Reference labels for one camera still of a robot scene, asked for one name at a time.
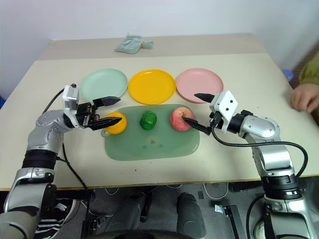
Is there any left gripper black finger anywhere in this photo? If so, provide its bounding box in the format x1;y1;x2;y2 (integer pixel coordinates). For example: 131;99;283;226
92;96;122;107
88;117;123;131

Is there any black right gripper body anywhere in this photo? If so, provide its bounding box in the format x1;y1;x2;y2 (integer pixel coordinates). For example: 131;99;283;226
205;112;226;135

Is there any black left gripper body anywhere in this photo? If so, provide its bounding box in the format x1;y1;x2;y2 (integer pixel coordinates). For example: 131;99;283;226
74;101;101;129

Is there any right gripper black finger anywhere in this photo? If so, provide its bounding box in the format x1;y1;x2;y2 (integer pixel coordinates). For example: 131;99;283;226
183;117;208;132
194;93;215;103

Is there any orange fruit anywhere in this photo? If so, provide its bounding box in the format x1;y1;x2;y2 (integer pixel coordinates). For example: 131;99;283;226
104;112;128;135

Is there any pink plate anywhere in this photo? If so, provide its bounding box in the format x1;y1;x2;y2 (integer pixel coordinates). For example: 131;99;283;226
175;68;224;104

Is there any light green plate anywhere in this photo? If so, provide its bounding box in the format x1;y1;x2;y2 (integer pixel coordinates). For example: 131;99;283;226
79;68;128;102

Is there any green vegetable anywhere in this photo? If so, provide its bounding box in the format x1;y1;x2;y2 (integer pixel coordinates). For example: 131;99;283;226
139;111;157;130

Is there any yellow plate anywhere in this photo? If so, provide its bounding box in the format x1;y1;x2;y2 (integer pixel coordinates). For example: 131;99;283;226
128;69;176;105

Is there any person's bare hand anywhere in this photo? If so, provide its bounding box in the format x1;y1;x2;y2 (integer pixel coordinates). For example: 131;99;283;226
291;84;319;113

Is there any red apple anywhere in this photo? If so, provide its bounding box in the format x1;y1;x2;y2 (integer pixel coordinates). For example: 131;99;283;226
170;107;196;131

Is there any translucent green tray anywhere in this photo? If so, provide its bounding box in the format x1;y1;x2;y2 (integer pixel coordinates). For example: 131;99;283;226
101;104;200;161

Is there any teal cloth bag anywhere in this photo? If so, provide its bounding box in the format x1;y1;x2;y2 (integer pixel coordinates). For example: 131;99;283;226
114;32;154;54

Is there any blue round object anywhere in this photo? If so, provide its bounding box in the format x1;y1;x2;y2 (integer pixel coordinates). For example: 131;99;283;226
283;69;295;82

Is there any dark grey rounded shape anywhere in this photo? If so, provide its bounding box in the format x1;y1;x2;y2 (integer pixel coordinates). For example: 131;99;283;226
176;192;207;239

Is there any black flat bar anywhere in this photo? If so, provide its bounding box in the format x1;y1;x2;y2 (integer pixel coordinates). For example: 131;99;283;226
223;205;246;239

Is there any olive green sleeve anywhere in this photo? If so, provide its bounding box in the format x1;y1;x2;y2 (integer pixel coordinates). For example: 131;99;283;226
298;53;319;87

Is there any black white striped sneaker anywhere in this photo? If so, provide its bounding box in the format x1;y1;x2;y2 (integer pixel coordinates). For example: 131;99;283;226
33;199;78;239

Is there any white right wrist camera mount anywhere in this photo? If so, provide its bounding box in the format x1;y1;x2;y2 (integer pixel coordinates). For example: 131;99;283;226
208;90;239;132

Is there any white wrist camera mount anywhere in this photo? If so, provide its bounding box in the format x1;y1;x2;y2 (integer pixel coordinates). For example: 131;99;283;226
208;90;239;132
61;85;81;129

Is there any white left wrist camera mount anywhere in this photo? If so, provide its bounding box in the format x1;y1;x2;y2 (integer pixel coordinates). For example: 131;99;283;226
61;85;81;129

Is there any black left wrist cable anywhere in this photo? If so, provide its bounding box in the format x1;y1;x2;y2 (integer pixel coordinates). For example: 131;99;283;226
42;83;77;115

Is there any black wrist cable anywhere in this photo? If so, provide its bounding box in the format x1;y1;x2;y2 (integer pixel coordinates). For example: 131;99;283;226
210;125;309;179
42;83;77;115

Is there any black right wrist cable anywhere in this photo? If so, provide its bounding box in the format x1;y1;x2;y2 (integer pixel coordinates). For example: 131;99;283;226
210;125;309;179

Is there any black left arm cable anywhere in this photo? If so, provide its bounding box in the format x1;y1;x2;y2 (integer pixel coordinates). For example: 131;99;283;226
56;143;92;226

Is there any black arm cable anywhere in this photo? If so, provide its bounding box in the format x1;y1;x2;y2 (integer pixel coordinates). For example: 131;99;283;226
56;143;92;226
246;194;265;239

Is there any white floor cable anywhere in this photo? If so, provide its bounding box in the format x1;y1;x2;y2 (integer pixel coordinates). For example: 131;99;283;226
203;183;229;200

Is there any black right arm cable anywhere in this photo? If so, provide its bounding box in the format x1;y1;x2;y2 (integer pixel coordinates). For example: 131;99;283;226
246;194;265;239

